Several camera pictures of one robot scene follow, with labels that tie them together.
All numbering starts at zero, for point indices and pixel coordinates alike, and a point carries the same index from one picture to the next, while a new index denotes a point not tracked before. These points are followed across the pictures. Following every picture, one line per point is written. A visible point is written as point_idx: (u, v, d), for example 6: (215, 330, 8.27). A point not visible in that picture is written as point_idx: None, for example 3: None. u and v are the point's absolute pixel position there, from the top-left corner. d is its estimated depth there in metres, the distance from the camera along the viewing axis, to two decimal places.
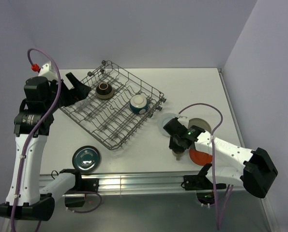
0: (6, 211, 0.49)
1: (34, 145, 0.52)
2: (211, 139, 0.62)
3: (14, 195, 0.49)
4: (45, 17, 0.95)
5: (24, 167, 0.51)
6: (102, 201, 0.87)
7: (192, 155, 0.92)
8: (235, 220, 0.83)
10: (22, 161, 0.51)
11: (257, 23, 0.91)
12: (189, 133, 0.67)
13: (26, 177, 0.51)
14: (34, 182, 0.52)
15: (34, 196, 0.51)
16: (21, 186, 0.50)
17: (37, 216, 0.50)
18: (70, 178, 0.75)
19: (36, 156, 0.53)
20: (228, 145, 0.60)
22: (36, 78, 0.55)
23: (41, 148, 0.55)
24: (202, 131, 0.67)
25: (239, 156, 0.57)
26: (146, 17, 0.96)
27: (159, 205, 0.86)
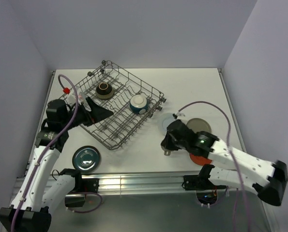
0: (8, 213, 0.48)
1: (49, 156, 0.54)
2: (230, 151, 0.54)
3: (20, 198, 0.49)
4: (44, 15, 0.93)
5: (37, 174, 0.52)
6: (102, 201, 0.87)
7: (192, 156, 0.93)
8: (236, 220, 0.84)
10: (36, 168, 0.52)
11: (257, 24, 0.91)
12: (201, 141, 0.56)
13: (35, 183, 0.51)
14: (40, 192, 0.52)
15: (37, 204, 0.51)
16: (28, 191, 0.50)
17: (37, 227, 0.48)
18: (70, 182, 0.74)
19: (49, 166, 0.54)
20: (247, 157, 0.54)
22: (55, 100, 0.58)
23: (55, 161, 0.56)
24: (215, 139, 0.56)
25: (262, 170, 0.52)
26: (148, 16, 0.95)
27: (160, 206, 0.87)
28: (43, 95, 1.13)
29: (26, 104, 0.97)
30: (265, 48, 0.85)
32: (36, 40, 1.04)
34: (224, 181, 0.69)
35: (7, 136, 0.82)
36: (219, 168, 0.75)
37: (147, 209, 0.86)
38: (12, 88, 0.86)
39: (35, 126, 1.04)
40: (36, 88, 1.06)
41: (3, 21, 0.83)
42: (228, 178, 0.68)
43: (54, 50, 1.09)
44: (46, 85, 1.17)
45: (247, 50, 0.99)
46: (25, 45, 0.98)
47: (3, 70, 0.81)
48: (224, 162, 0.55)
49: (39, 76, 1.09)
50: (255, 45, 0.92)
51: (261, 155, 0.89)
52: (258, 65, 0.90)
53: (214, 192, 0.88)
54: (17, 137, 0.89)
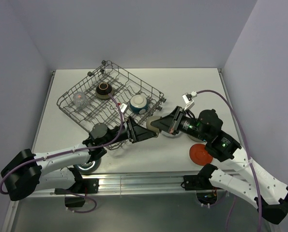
0: (26, 157, 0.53)
1: (83, 153, 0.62)
2: (250, 164, 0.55)
3: (44, 156, 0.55)
4: (43, 15, 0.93)
5: (68, 155, 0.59)
6: (97, 206, 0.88)
7: (192, 156, 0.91)
8: (234, 219, 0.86)
10: (70, 151, 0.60)
11: (257, 24, 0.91)
12: (223, 145, 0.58)
13: (58, 157, 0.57)
14: (54, 166, 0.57)
15: (44, 171, 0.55)
16: (52, 157, 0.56)
17: (25, 186, 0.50)
18: (69, 181, 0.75)
19: (76, 160, 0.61)
20: (265, 176, 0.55)
22: (103, 125, 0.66)
23: (81, 161, 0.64)
24: (237, 147, 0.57)
25: (276, 191, 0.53)
26: (147, 16, 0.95)
27: (159, 205, 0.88)
28: (43, 95, 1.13)
29: (26, 104, 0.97)
30: (265, 48, 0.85)
32: (36, 40, 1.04)
34: (226, 186, 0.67)
35: (6, 137, 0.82)
36: (222, 171, 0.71)
37: (147, 210, 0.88)
38: (11, 88, 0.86)
39: (35, 126, 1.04)
40: (36, 88, 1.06)
41: (2, 22, 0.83)
42: (230, 183, 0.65)
43: (54, 50, 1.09)
44: (46, 85, 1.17)
45: (247, 49, 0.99)
46: (25, 45, 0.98)
47: (3, 71, 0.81)
48: (239, 170, 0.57)
49: (38, 76, 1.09)
50: (255, 45, 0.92)
51: (261, 155, 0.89)
52: (258, 65, 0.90)
53: (214, 192, 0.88)
54: (17, 137, 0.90)
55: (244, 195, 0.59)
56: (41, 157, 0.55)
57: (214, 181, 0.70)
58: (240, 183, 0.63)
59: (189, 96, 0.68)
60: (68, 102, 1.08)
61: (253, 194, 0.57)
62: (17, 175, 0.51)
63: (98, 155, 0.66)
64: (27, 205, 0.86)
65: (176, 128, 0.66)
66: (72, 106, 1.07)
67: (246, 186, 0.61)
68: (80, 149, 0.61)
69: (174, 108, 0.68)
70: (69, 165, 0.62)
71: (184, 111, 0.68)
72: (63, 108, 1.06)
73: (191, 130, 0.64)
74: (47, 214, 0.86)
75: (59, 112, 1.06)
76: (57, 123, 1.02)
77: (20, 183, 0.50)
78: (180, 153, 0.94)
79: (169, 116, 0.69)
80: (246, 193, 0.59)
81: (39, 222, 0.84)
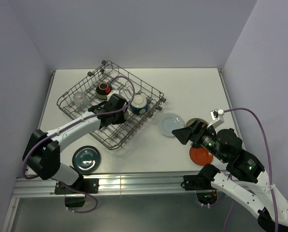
0: (39, 136, 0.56)
1: (93, 121, 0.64)
2: (271, 190, 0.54)
3: (56, 131, 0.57)
4: (44, 15, 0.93)
5: (78, 125, 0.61)
6: (97, 206, 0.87)
7: (192, 156, 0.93)
8: (234, 219, 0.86)
10: (80, 121, 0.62)
11: (257, 24, 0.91)
12: (249, 167, 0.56)
13: (71, 129, 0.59)
14: (68, 139, 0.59)
15: (61, 146, 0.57)
16: (64, 131, 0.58)
17: (49, 162, 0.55)
18: (74, 176, 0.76)
19: (86, 128, 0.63)
20: (281, 199, 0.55)
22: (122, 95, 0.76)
23: (91, 129, 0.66)
24: (261, 170, 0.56)
25: None
26: (147, 16, 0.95)
27: (159, 205, 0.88)
28: (43, 95, 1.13)
29: (26, 104, 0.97)
30: (265, 48, 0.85)
32: (36, 40, 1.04)
34: (228, 192, 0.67)
35: (7, 136, 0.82)
36: (224, 175, 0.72)
37: (147, 210, 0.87)
38: (12, 88, 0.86)
39: (35, 126, 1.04)
40: (36, 88, 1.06)
41: (2, 22, 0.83)
42: (233, 191, 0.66)
43: (54, 50, 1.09)
44: (46, 85, 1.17)
45: (247, 49, 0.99)
46: (25, 45, 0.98)
47: (4, 70, 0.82)
48: (257, 192, 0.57)
49: (38, 76, 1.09)
50: (255, 45, 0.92)
51: (260, 155, 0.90)
52: (258, 64, 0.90)
53: (214, 192, 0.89)
54: (17, 137, 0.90)
55: (247, 205, 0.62)
56: (54, 132, 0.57)
57: (216, 185, 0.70)
58: (243, 191, 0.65)
59: (215, 113, 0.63)
60: (68, 102, 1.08)
61: (257, 206, 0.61)
62: (38, 156, 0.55)
63: (108, 121, 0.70)
64: (27, 205, 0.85)
65: (196, 141, 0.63)
66: (72, 106, 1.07)
67: (250, 196, 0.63)
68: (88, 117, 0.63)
69: (194, 121, 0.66)
70: (83, 134, 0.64)
71: (207, 126, 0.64)
72: (63, 108, 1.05)
73: (210, 147, 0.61)
74: (47, 214, 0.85)
75: (59, 112, 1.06)
76: (57, 123, 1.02)
77: (44, 160, 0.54)
78: (180, 153, 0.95)
79: (188, 128, 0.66)
80: (249, 203, 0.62)
81: (38, 222, 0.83)
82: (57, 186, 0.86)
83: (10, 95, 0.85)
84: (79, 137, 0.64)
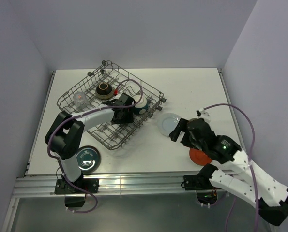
0: (65, 117, 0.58)
1: (109, 111, 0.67)
2: (251, 168, 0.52)
3: (80, 114, 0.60)
4: (43, 15, 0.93)
5: (97, 112, 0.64)
6: (97, 206, 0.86)
7: (192, 155, 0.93)
8: (235, 219, 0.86)
10: (99, 108, 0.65)
11: (257, 24, 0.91)
12: (222, 147, 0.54)
13: (91, 115, 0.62)
14: (87, 125, 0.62)
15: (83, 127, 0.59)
16: (86, 115, 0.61)
17: (73, 141, 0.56)
18: (77, 174, 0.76)
19: (102, 117, 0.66)
20: (265, 177, 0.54)
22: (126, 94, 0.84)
23: (104, 119, 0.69)
24: (237, 149, 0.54)
25: (276, 193, 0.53)
26: (147, 16, 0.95)
27: (159, 205, 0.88)
28: (43, 95, 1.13)
29: (26, 104, 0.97)
30: (265, 48, 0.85)
32: (36, 40, 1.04)
34: (226, 187, 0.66)
35: (7, 136, 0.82)
36: (222, 171, 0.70)
37: (147, 210, 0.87)
38: (12, 88, 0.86)
39: (35, 126, 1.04)
40: (36, 88, 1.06)
41: (2, 22, 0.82)
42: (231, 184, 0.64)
43: (54, 50, 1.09)
44: (46, 85, 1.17)
45: (247, 49, 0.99)
46: (25, 45, 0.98)
47: (4, 70, 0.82)
48: (239, 172, 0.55)
49: (38, 76, 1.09)
50: (255, 45, 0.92)
51: (260, 155, 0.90)
52: (258, 64, 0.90)
53: (214, 192, 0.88)
54: (17, 137, 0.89)
55: (245, 195, 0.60)
56: (79, 114, 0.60)
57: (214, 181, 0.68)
58: (239, 182, 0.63)
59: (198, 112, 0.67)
60: (68, 102, 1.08)
61: (254, 195, 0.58)
62: (61, 136, 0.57)
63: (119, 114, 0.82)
64: (27, 205, 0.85)
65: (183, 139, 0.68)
66: (72, 106, 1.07)
67: (247, 187, 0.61)
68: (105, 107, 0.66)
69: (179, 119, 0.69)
70: (97, 123, 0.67)
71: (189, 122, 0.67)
72: (63, 108, 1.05)
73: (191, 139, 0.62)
74: (47, 214, 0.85)
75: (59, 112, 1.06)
76: None
77: (68, 139, 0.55)
78: (180, 153, 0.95)
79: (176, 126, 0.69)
80: (247, 194, 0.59)
81: (38, 223, 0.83)
82: (57, 186, 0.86)
83: (10, 95, 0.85)
84: (94, 125, 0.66)
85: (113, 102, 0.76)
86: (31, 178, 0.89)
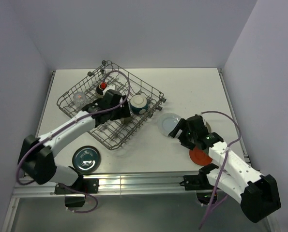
0: (32, 142, 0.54)
1: (87, 121, 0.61)
2: (227, 153, 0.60)
3: (49, 136, 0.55)
4: (43, 15, 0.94)
5: (71, 127, 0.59)
6: (97, 206, 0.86)
7: (192, 156, 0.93)
8: (235, 219, 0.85)
10: (74, 122, 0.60)
11: (257, 24, 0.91)
12: (207, 138, 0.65)
13: (64, 132, 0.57)
14: (63, 143, 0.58)
15: (54, 150, 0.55)
16: (57, 134, 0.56)
17: (44, 166, 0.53)
18: (74, 177, 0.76)
19: (82, 128, 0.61)
20: (239, 162, 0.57)
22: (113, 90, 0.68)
23: (86, 128, 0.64)
24: (220, 140, 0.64)
25: (246, 176, 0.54)
26: (147, 17, 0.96)
27: (159, 206, 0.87)
28: (43, 95, 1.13)
29: (26, 104, 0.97)
30: (265, 47, 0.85)
32: (36, 40, 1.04)
34: (220, 184, 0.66)
35: (7, 136, 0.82)
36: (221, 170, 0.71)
37: (147, 210, 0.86)
38: (11, 88, 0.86)
39: (35, 126, 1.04)
40: (36, 88, 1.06)
41: (2, 22, 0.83)
42: (223, 180, 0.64)
43: (54, 50, 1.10)
44: (46, 85, 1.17)
45: (246, 49, 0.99)
46: (25, 45, 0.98)
47: (4, 70, 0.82)
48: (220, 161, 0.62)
49: (38, 76, 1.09)
50: (255, 44, 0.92)
51: (260, 155, 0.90)
52: (258, 64, 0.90)
53: (214, 192, 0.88)
54: (17, 137, 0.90)
55: (233, 190, 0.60)
56: (47, 137, 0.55)
57: (210, 177, 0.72)
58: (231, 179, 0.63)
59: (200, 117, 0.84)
60: (68, 102, 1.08)
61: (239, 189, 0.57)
62: (32, 162, 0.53)
63: (104, 119, 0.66)
64: (27, 205, 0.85)
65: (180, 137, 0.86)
66: (72, 106, 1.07)
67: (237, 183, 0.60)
68: (81, 117, 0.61)
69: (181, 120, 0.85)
70: (78, 135, 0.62)
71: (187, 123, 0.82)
72: (63, 108, 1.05)
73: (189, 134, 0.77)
74: (46, 215, 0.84)
75: (59, 112, 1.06)
76: (57, 123, 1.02)
77: (38, 166, 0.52)
78: (180, 153, 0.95)
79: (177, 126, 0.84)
80: (234, 189, 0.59)
81: (37, 223, 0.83)
82: (57, 186, 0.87)
83: (10, 95, 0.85)
84: (74, 138, 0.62)
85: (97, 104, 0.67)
86: (31, 178, 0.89)
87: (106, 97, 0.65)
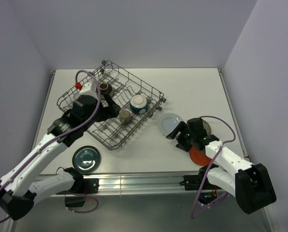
0: None
1: (53, 147, 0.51)
2: (220, 148, 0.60)
3: (9, 179, 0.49)
4: (43, 15, 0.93)
5: (34, 161, 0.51)
6: (98, 206, 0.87)
7: (193, 157, 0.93)
8: (235, 219, 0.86)
10: (37, 154, 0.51)
11: (257, 24, 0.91)
12: (204, 138, 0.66)
13: (28, 169, 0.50)
14: (30, 179, 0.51)
15: (20, 192, 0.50)
16: (19, 174, 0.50)
17: (13, 210, 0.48)
18: (69, 182, 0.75)
19: (50, 156, 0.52)
20: (232, 154, 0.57)
22: (86, 97, 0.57)
23: (59, 152, 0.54)
24: (215, 139, 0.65)
25: (237, 165, 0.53)
26: (147, 17, 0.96)
27: (159, 206, 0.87)
28: (43, 95, 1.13)
29: (26, 104, 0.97)
30: (265, 48, 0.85)
32: (36, 40, 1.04)
34: (218, 180, 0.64)
35: (6, 136, 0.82)
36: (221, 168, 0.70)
37: (147, 210, 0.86)
38: (12, 88, 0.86)
39: (35, 126, 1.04)
40: (36, 88, 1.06)
41: (2, 22, 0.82)
42: (220, 176, 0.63)
43: (54, 50, 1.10)
44: (46, 85, 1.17)
45: (246, 49, 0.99)
46: (25, 45, 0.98)
47: (4, 70, 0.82)
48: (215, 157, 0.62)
49: (38, 76, 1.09)
50: (255, 44, 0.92)
51: (260, 155, 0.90)
52: (258, 64, 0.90)
53: (214, 192, 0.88)
54: (17, 137, 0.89)
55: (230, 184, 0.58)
56: (7, 181, 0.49)
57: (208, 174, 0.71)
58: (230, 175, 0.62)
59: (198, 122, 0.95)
60: (68, 102, 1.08)
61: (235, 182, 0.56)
62: None
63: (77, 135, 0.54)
64: None
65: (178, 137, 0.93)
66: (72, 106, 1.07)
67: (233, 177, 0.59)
68: (44, 145, 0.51)
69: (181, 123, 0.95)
70: (51, 161, 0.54)
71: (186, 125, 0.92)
72: (63, 108, 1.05)
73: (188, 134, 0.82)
74: (47, 215, 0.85)
75: (59, 112, 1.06)
76: None
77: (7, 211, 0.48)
78: (180, 153, 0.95)
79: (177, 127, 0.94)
80: (231, 183, 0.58)
81: (37, 223, 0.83)
82: None
83: (10, 95, 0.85)
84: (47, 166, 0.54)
85: (68, 118, 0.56)
86: None
87: (76, 108, 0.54)
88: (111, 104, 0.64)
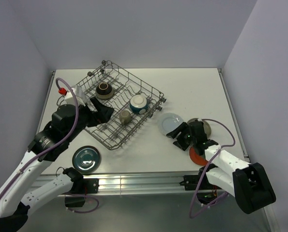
0: None
1: (34, 167, 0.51)
2: (218, 150, 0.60)
3: None
4: (43, 16, 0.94)
5: (15, 183, 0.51)
6: (98, 206, 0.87)
7: (192, 156, 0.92)
8: (235, 219, 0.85)
10: (19, 175, 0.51)
11: (257, 24, 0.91)
12: (204, 143, 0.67)
13: (11, 191, 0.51)
14: (15, 199, 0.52)
15: (7, 211, 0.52)
16: (2, 197, 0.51)
17: (2, 227, 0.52)
18: (68, 184, 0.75)
19: (33, 176, 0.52)
20: (229, 155, 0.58)
22: (66, 107, 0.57)
23: (43, 168, 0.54)
24: (215, 144, 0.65)
25: (234, 165, 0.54)
26: (147, 17, 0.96)
27: (159, 206, 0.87)
28: (43, 95, 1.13)
29: (26, 104, 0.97)
30: (265, 47, 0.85)
32: (36, 40, 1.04)
34: (218, 181, 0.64)
35: (7, 136, 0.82)
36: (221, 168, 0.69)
37: (147, 210, 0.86)
38: (12, 88, 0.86)
39: (35, 126, 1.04)
40: (36, 88, 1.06)
41: (2, 23, 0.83)
42: (220, 176, 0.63)
43: (54, 50, 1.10)
44: (46, 85, 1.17)
45: (246, 49, 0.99)
46: (25, 45, 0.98)
47: (4, 70, 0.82)
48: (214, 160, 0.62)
49: (39, 76, 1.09)
50: (255, 44, 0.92)
51: (260, 155, 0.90)
52: (258, 64, 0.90)
53: (214, 192, 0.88)
54: (17, 137, 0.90)
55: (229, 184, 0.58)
56: None
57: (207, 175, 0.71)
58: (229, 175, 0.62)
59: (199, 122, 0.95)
60: None
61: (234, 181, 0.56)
62: None
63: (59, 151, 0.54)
64: None
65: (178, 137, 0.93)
66: None
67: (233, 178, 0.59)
68: (25, 165, 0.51)
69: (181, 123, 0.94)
70: (37, 178, 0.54)
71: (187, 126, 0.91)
72: None
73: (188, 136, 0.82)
74: (46, 215, 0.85)
75: None
76: None
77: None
78: (180, 153, 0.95)
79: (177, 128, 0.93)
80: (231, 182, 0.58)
81: (37, 223, 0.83)
82: None
83: (10, 95, 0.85)
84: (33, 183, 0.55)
85: (50, 132, 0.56)
86: None
87: (55, 122, 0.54)
88: (99, 109, 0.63)
